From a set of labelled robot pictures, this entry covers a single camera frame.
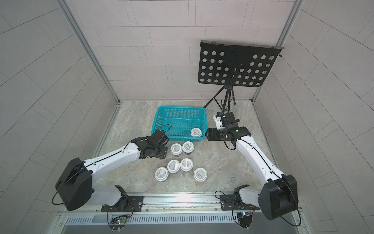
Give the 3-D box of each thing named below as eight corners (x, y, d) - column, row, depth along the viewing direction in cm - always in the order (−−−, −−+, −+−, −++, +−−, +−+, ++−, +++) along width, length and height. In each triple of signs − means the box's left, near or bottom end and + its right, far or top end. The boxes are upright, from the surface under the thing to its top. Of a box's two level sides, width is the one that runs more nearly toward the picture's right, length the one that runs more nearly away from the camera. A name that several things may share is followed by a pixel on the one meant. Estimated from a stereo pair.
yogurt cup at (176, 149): (171, 158, 88) (170, 152, 82) (172, 148, 92) (171, 143, 86) (182, 158, 88) (181, 152, 82) (182, 148, 92) (181, 143, 86)
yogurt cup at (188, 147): (182, 155, 89) (182, 150, 83) (183, 146, 93) (182, 141, 87) (194, 155, 89) (194, 150, 84) (194, 146, 93) (194, 141, 88)
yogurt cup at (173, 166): (168, 175, 82) (166, 170, 75) (169, 164, 86) (168, 159, 79) (179, 175, 82) (178, 170, 75) (180, 164, 86) (179, 159, 79)
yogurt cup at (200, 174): (193, 183, 79) (193, 180, 74) (193, 172, 83) (193, 167, 78) (206, 183, 79) (207, 180, 74) (205, 172, 83) (206, 167, 78)
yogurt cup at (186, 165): (180, 174, 82) (179, 170, 77) (181, 162, 86) (180, 158, 81) (193, 174, 82) (193, 170, 77) (193, 162, 87) (193, 158, 81)
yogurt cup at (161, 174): (156, 183, 79) (154, 179, 74) (158, 171, 83) (156, 166, 78) (168, 183, 79) (166, 179, 74) (169, 171, 83) (168, 166, 78)
